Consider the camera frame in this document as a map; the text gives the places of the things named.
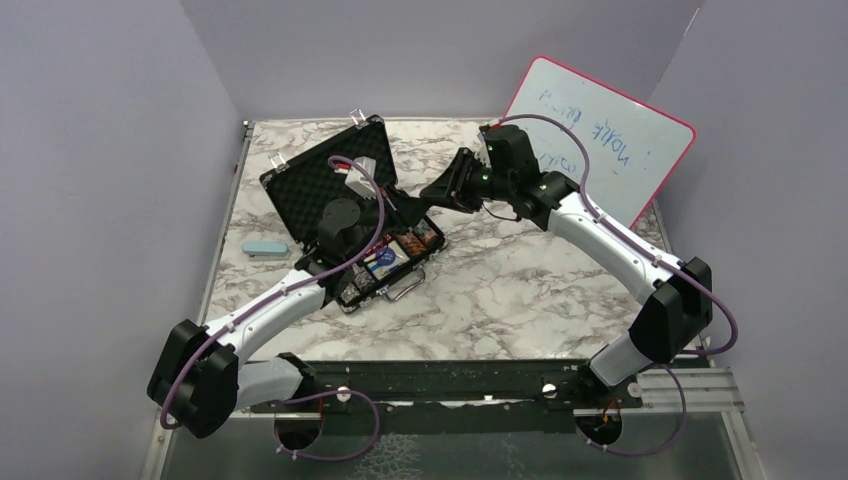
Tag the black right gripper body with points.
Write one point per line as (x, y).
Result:
(494, 186)

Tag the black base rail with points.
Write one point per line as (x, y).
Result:
(449, 397)

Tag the blue playing card deck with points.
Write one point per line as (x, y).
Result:
(381, 272)

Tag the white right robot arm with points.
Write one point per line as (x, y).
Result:
(672, 294)

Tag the orange blue chip stack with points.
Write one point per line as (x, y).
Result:
(363, 279)

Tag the blue dealer button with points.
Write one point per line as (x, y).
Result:
(385, 256)

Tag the brown orange chip stack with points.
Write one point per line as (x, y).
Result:
(411, 244)

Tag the pink framed whiteboard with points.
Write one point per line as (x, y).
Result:
(584, 128)

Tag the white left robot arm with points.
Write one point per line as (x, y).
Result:
(204, 374)

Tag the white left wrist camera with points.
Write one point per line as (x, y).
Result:
(359, 178)

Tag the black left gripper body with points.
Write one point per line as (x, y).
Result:
(370, 219)

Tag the black aluminium poker case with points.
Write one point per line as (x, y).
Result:
(301, 188)

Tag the light blue eraser case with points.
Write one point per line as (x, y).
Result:
(265, 249)

